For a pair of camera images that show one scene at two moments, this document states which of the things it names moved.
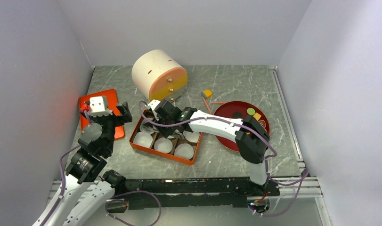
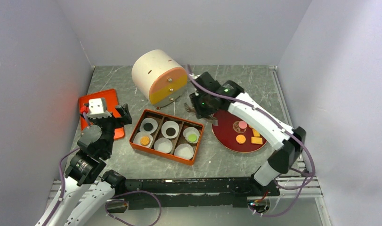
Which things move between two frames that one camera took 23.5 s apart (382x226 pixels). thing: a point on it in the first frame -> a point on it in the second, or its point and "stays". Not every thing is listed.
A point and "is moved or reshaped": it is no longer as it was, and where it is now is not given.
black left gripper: (123, 109) stays
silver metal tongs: (178, 133) is moved or reshaped
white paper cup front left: (143, 139) stays
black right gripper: (159, 118) -> (195, 98)
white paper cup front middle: (163, 144) stays
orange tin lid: (111, 100) stays
